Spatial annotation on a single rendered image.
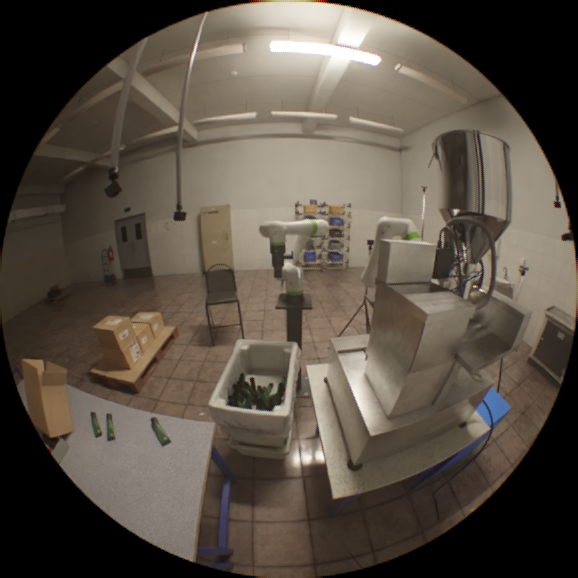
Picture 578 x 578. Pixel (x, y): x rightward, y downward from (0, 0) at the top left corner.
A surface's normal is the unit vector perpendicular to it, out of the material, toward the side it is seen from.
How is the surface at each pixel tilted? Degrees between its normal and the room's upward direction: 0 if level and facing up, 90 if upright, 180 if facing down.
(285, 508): 0
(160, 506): 0
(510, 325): 90
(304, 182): 90
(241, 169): 90
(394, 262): 90
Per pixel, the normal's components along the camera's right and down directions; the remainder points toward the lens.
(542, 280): -1.00, 0.04
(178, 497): -0.02, -0.94
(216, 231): 0.07, 0.34
